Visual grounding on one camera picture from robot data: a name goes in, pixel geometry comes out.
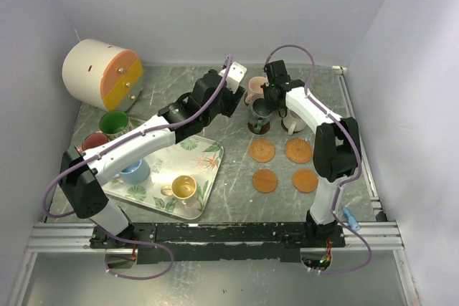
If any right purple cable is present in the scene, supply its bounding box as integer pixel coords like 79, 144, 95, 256
265, 44, 373, 275

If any hidden light wood coaster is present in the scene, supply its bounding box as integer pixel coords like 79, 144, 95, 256
293, 169, 318, 193

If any white cylindrical drawer box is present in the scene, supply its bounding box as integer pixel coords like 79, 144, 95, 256
62, 39, 143, 111

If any green floral tall mug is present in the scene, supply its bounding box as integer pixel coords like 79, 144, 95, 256
99, 110, 133, 140

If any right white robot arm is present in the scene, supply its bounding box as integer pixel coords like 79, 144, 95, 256
262, 60, 361, 247

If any dark walnut coaster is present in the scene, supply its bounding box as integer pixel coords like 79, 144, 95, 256
247, 122, 270, 135

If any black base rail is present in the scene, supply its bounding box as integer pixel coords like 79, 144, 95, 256
89, 220, 347, 266

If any yellow mug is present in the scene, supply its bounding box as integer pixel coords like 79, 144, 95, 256
161, 175, 198, 201

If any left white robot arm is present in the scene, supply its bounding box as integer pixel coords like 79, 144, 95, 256
57, 63, 247, 248

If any grey mug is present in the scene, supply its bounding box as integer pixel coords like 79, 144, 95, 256
248, 98, 272, 134

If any red floral tall mug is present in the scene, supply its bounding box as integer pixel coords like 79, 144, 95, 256
78, 132, 109, 152

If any pink mug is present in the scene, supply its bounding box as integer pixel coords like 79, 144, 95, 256
245, 76, 268, 105

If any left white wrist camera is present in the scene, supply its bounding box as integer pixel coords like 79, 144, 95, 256
227, 62, 247, 93

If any purple cable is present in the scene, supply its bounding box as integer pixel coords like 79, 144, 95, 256
265, 44, 373, 275
42, 54, 234, 280

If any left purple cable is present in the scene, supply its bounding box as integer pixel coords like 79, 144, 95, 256
42, 54, 234, 280

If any floral serving tray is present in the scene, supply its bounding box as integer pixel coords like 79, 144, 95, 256
103, 135, 224, 220

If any beige mug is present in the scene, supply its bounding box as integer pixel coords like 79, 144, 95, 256
281, 110, 307, 135

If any blue connector clip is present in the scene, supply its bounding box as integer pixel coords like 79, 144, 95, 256
342, 207, 361, 232

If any blue mug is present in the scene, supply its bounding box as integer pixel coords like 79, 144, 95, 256
114, 158, 150, 185

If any smooth light wood coaster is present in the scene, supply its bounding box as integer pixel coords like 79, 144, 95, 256
252, 169, 278, 193

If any large woven rattan coaster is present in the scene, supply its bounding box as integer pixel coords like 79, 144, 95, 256
285, 138, 313, 163

